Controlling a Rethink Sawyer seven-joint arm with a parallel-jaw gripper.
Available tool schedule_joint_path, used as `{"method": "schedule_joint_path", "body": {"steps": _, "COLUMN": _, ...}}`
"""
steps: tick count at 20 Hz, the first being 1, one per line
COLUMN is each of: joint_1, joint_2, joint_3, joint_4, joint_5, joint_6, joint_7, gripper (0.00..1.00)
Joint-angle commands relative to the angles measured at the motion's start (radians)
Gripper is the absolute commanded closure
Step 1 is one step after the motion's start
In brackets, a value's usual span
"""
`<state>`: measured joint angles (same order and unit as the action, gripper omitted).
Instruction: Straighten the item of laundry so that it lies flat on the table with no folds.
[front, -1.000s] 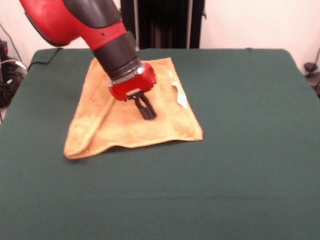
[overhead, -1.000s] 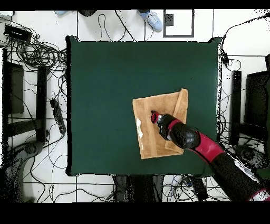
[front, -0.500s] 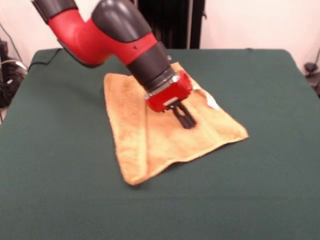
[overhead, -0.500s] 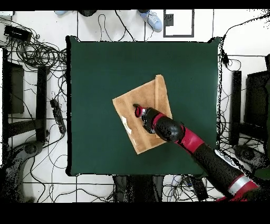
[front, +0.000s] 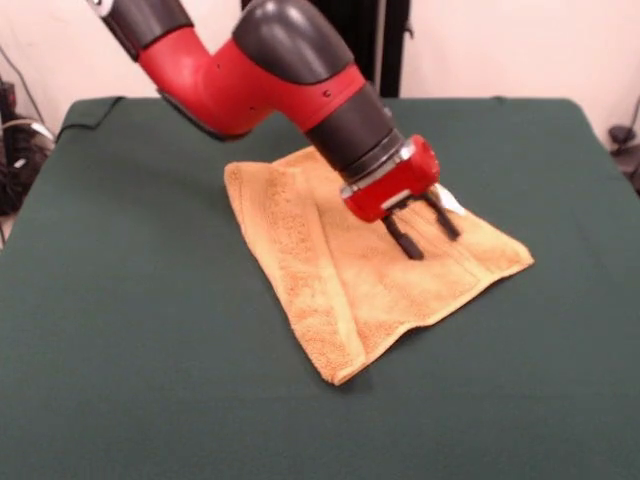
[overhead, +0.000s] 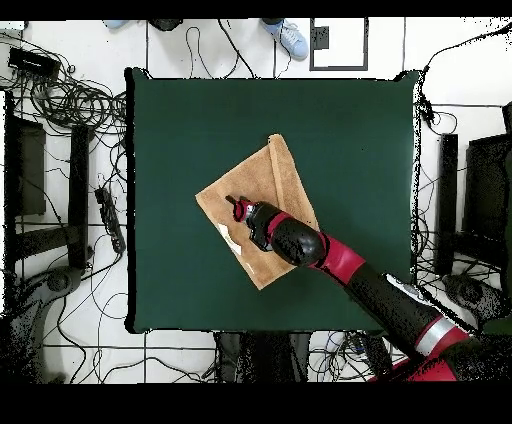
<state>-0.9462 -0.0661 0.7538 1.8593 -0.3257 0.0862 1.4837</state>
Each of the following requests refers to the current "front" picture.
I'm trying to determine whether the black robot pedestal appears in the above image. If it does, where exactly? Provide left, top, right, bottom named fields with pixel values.
left=309, top=0, right=416, bottom=99

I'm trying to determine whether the black plug adapter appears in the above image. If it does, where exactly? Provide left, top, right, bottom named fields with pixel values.
left=608, top=125, right=637, bottom=151

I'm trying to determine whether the dark green tablecloth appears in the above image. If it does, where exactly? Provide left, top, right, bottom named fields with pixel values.
left=0, top=96, right=640, bottom=480

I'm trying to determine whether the white cable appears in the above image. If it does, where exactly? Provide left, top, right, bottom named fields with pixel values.
left=0, top=115, right=55, bottom=146

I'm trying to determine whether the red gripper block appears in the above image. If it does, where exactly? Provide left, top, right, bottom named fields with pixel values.
left=339, top=133, right=462, bottom=262

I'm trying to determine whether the black power strip red switch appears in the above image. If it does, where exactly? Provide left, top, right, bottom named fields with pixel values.
left=0, top=79, right=16, bottom=126

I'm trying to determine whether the tan terry towel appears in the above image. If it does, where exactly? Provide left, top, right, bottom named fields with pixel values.
left=223, top=144, right=535, bottom=386

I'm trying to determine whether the black cable tangle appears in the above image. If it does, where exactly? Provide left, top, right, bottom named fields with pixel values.
left=0, top=124, right=51, bottom=217

